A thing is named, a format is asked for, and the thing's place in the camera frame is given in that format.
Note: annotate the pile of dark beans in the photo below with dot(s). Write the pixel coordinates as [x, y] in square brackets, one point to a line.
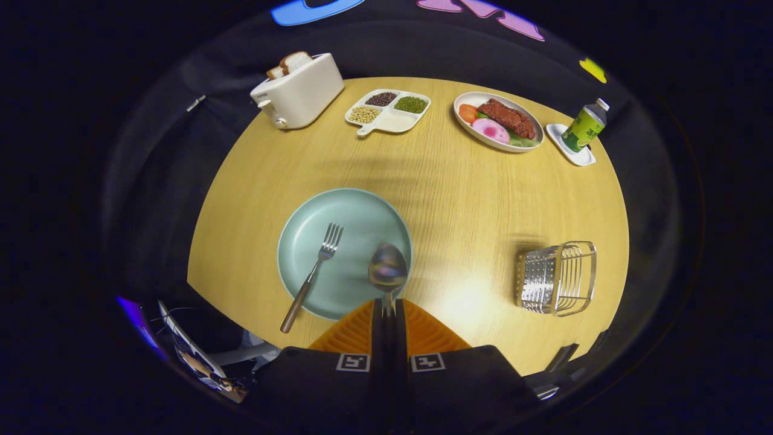
[381, 99]

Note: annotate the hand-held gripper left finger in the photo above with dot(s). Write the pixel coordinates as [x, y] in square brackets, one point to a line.
[377, 338]

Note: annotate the brown steak piece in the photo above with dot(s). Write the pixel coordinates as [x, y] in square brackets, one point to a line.
[507, 118]

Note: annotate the pale green round plate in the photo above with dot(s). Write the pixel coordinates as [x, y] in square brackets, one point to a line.
[362, 217]

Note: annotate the metal spoon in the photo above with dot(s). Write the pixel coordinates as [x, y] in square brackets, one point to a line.
[388, 269]

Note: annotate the white oval food plate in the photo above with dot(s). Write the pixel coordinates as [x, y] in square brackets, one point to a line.
[468, 130]

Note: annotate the silver clip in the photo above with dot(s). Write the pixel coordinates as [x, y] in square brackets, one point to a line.
[195, 103]

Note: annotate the white divided snack tray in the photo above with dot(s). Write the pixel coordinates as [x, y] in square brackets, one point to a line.
[395, 122]

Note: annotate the white toaster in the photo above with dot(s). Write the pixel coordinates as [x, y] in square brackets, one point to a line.
[302, 96]

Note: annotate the pile of green beans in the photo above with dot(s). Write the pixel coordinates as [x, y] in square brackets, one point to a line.
[412, 104]

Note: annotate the pile of yellow beans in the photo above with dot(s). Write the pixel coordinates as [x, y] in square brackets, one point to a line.
[365, 115]

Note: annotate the toast bread slice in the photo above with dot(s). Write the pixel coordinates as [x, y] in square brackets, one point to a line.
[297, 60]
[275, 72]

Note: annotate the white-edged flat device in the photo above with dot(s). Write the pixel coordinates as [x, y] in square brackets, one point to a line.
[193, 350]

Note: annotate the green lettuce leaf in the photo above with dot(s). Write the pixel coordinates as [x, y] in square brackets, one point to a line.
[524, 142]

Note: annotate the pink round food slice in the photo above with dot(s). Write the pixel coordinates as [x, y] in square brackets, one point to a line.
[491, 130]

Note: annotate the glowing purple screen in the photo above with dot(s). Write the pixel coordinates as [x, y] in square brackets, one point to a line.
[137, 320]

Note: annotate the white square coaster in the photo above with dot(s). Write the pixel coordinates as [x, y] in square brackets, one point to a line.
[557, 136]

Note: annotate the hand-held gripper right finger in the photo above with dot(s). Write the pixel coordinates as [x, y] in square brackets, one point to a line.
[400, 338]

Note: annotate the green label drink bottle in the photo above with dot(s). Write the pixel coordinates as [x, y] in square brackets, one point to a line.
[583, 128]

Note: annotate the orange tomato slice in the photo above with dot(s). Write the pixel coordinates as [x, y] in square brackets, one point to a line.
[468, 113]

